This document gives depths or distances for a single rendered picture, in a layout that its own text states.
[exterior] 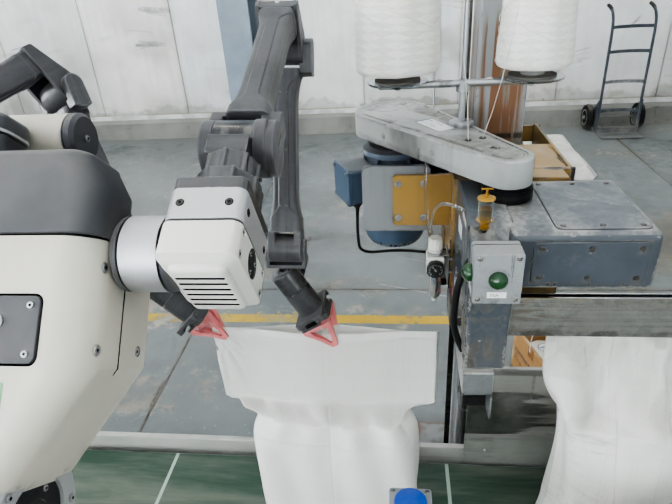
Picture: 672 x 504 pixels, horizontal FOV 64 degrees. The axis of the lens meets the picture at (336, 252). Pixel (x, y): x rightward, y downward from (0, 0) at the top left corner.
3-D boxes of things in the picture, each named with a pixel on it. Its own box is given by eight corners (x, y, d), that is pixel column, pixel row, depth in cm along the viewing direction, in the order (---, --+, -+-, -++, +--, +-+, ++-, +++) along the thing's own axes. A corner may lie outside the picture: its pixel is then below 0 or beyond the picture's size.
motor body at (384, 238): (364, 251, 136) (360, 156, 124) (366, 224, 149) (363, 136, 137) (425, 251, 134) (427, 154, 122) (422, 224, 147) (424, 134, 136)
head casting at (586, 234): (462, 369, 98) (472, 222, 84) (450, 294, 120) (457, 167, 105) (636, 372, 95) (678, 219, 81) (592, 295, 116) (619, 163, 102)
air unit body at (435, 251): (425, 307, 116) (427, 243, 109) (424, 295, 120) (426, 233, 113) (446, 307, 116) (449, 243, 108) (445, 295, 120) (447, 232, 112)
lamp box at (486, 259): (471, 303, 86) (475, 254, 82) (468, 288, 90) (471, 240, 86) (520, 304, 85) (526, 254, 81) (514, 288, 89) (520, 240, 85)
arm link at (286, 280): (265, 280, 109) (288, 268, 107) (272, 263, 115) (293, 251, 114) (285, 305, 112) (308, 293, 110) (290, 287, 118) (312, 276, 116)
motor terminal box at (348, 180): (348, 218, 128) (345, 172, 123) (334, 202, 137) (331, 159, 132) (380, 211, 130) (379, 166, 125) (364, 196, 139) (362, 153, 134)
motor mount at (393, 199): (363, 233, 129) (360, 169, 121) (364, 221, 135) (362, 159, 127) (484, 232, 126) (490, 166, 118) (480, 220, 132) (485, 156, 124)
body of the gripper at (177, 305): (213, 294, 122) (186, 275, 121) (198, 321, 114) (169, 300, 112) (197, 311, 125) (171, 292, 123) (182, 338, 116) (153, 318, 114)
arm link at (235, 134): (201, 162, 67) (244, 161, 66) (215, 103, 72) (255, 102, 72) (219, 205, 75) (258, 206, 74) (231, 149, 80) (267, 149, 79)
